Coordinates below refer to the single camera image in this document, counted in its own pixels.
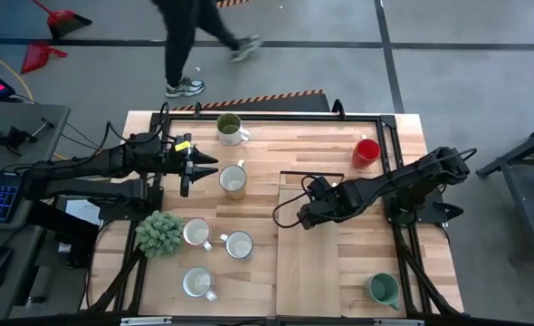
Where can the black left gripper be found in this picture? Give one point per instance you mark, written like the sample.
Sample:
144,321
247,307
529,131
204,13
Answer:
176,156

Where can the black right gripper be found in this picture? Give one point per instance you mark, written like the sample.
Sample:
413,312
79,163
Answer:
326,204

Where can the yellow mug white inside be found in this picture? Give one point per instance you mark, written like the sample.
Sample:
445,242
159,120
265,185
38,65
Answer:
233,181

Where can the grey diamond-pattern mug red rim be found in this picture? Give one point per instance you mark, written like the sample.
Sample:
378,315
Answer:
197,233

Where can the blue white floral mug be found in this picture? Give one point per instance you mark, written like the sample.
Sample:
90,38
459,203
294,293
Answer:
240,244

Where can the sage green mug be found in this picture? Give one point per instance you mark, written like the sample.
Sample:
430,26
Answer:
382,289

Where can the red mug white dots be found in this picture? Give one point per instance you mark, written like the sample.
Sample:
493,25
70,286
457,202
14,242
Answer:
197,282

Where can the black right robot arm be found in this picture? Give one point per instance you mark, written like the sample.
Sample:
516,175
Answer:
407,179

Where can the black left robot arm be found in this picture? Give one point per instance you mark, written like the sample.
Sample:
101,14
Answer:
90,165

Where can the black table clamp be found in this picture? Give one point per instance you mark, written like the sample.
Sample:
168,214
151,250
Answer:
197,108
338,108

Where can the wooden shelf black legs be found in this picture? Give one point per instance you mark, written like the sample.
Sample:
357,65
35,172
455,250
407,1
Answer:
308,271

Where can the artificial green plant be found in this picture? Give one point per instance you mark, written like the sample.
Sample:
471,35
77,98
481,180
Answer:
158,234

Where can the black hazard-striped mat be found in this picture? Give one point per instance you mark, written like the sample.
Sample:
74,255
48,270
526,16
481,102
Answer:
285,104
231,2

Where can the person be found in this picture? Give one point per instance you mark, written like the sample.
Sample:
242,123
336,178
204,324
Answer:
178,45

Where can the white paper sheet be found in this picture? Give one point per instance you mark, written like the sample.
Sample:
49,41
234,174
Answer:
83,210

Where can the silver aluminium profile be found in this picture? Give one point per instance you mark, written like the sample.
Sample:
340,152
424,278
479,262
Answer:
398,322
145,321

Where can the grey desk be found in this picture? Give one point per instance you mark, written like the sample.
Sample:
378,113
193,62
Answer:
18,117

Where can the red dustpan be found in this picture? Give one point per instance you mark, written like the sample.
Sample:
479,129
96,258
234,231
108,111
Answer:
36,56

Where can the red broom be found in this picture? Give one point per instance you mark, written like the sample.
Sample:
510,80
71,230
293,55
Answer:
65,20

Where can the black table frame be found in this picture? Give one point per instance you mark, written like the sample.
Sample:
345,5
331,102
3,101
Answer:
271,117

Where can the black desk clamp mount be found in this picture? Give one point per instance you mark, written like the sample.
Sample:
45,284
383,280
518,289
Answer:
11,136

